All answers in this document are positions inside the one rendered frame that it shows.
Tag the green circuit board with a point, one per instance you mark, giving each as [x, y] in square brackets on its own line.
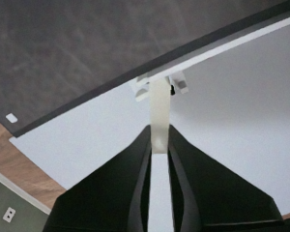
[159, 83]

